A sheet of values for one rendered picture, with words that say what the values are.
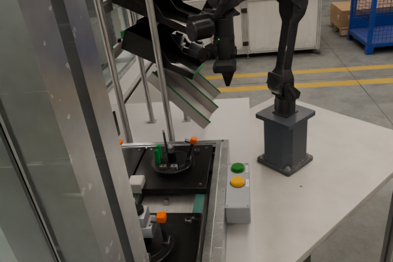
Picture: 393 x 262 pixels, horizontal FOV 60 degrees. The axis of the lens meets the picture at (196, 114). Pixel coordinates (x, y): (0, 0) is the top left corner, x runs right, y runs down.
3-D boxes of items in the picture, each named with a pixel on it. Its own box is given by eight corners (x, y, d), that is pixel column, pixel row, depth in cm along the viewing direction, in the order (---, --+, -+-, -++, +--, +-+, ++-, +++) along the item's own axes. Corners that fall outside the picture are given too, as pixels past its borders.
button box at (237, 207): (249, 177, 114) (248, 161, 111) (251, 224, 95) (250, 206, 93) (228, 177, 115) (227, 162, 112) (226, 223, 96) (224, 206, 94)
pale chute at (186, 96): (211, 113, 140) (219, 106, 137) (203, 129, 128) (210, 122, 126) (159, 67, 137) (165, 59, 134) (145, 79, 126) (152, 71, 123)
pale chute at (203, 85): (214, 98, 153) (220, 92, 150) (206, 111, 142) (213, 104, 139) (166, 55, 150) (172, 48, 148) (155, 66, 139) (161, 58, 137)
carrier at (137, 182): (213, 149, 122) (209, 118, 117) (207, 193, 101) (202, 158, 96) (147, 151, 126) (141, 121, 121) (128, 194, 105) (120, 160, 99)
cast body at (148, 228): (157, 224, 82) (152, 201, 79) (153, 238, 78) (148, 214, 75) (123, 224, 83) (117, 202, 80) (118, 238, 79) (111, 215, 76)
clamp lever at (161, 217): (171, 235, 82) (165, 211, 78) (169, 242, 80) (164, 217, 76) (156, 235, 82) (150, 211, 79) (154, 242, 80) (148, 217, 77)
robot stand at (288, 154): (313, 159, 125) (316, 110, 117) (288, 177, 118) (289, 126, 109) (281, 145, 136) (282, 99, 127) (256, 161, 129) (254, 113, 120)
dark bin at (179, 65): (202, 67, 131) (209, 50, 127) (192, 80, 120) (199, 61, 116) (136, 38, 133) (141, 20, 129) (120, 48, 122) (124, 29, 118)
